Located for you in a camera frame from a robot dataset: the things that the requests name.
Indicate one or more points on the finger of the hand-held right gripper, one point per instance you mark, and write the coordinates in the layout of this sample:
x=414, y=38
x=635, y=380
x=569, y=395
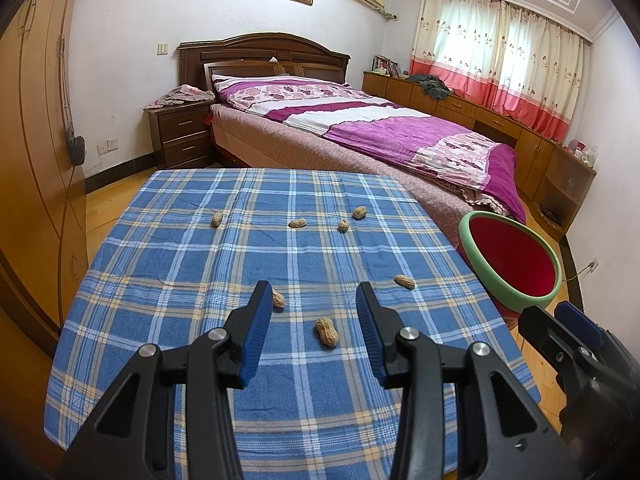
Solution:
x=582, y=325
x=547, y=340

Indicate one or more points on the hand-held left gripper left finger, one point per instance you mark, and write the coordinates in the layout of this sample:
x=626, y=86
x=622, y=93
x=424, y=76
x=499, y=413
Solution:
x=255, y=340

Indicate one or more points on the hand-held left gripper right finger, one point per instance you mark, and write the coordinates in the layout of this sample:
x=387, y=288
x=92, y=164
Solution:
x=372, y=340

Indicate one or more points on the large peanut pod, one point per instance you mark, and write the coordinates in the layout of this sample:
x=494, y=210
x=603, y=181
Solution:
x=326, y=332

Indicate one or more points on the red bucket with green rim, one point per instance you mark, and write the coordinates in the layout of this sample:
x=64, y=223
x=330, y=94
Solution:
x=515, y=260

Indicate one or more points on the blue plaid tablecloth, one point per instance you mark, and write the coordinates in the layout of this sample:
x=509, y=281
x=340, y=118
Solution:
x=200, y=270

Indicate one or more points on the black device on shelf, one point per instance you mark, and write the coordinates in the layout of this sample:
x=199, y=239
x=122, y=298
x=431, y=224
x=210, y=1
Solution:
x=550, y=214

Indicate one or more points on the group of scattered peanuts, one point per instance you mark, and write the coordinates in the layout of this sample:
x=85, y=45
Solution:
x=298, y=222

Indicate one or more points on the small containers on cabinet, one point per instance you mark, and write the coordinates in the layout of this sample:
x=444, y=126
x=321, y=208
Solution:
x=582, y=152

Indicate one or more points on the long wooden cabinet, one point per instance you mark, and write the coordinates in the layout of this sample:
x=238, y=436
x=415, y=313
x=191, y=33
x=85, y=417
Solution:
x=530, y=150

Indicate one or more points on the mauve bedspread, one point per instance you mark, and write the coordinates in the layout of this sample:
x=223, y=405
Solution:
x=280, y=142

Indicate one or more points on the purple floral quilt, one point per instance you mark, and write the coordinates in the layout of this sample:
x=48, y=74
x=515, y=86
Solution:
x=390, y=135

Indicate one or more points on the dark wooden nightstand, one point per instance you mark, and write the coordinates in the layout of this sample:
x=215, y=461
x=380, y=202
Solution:
x=182, y=135

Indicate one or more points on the pink floral cloth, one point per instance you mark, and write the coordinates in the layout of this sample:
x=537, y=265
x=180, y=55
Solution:
x=180, y=95

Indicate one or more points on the white pillow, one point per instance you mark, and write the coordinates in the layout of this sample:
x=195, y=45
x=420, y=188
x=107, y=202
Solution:
x=222, y=82

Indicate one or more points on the dark clothes pile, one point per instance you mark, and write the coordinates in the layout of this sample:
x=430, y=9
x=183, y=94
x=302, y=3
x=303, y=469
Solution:
x=430, y=85

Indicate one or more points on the row of books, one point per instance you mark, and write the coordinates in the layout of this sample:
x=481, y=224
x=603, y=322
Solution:
x=386, y=66

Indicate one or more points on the floral curtain with red hem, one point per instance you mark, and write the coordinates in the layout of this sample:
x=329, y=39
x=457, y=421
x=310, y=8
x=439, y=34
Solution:
x=500, y=60

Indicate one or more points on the dark wooden bed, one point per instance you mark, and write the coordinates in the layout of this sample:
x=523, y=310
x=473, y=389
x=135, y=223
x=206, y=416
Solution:
x=260, y=55

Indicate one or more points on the wooden wardrobe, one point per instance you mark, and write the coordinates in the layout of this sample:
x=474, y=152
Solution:
x=35, y=110

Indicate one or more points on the wall socket with plug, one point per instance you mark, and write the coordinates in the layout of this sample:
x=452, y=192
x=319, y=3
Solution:
x=593, y=263

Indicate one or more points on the low wall socket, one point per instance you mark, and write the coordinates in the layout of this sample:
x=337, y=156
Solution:
x=108, y=146

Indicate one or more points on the white light switch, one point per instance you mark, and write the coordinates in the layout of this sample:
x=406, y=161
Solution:
x=164, y=49

